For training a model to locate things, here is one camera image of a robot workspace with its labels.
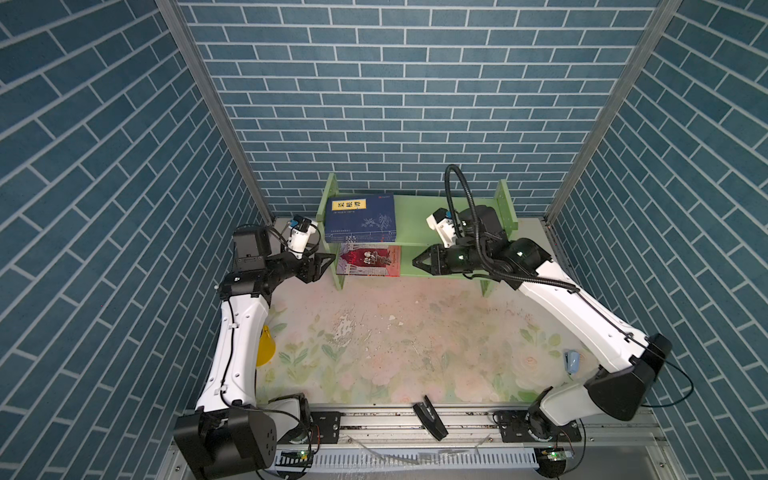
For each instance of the red Hamlet picture book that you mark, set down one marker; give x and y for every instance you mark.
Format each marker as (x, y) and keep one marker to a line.
(377, 260)

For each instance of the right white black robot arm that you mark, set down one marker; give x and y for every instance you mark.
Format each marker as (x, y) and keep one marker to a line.
(474, 244)

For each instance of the black stapler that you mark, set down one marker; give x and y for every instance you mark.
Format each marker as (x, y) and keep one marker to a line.
(430, 419)

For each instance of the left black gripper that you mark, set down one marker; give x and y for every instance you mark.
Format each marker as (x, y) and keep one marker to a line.
(309, 270)

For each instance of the small light blue object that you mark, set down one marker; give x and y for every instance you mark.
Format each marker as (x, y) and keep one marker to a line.
(572, 362)

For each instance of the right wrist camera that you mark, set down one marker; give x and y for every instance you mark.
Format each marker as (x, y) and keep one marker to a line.
(441, 222)

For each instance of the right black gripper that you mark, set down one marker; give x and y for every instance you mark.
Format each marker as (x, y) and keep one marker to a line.
(436, 263)

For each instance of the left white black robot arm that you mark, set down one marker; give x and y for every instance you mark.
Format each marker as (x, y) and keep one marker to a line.
(228, 433)

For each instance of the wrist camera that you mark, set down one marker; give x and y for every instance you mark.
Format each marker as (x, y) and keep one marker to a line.
(441, 222)
(301, 229)

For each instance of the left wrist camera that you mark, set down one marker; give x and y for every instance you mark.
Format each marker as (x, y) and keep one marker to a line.
(301, 229)

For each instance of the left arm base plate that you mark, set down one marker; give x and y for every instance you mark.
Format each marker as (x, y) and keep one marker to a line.
(325, 427)

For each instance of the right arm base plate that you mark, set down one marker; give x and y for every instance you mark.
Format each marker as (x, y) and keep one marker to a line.
(514, 427)

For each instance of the yellow pen cup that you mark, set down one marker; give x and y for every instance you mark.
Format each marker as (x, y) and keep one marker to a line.
(266, 347)

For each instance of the blue book yellow label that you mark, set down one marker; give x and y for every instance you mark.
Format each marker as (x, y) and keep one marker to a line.
(353, 239)

